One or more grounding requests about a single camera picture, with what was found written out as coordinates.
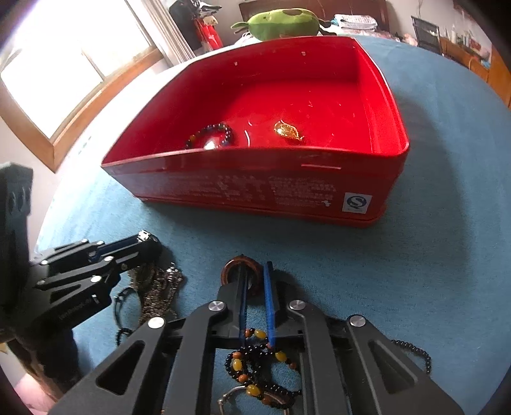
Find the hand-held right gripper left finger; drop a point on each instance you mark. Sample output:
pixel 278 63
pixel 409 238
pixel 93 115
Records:
pixel 242 303

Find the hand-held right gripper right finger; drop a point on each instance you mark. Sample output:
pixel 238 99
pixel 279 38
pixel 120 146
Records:
pixel 270 303

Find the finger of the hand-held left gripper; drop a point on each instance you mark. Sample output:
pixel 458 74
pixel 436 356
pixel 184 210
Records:
pixel 135 255
pixel 115 247

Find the red metal box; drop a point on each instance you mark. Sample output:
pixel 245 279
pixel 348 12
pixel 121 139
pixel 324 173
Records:
pixel 239 191

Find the blue tablecloth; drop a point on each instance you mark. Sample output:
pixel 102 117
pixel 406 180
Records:
pixel 419 279

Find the gold leaf pendant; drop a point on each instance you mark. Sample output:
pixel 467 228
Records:
pixel 286 129

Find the wooden framed window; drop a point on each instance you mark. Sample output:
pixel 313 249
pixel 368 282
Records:
pixel 80 52

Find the red hanging clothes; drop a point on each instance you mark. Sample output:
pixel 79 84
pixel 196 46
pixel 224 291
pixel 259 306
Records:
pixel 209 34

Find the green plush toy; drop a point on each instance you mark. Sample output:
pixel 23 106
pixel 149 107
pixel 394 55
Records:
pixel 279 22

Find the folded white towels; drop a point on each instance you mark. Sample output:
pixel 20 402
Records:
pixel 355 22

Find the black chair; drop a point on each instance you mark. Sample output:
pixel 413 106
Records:
pixel 425 34

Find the wooden cabinet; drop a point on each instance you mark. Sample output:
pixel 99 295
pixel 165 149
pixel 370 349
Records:
pixel 495 76

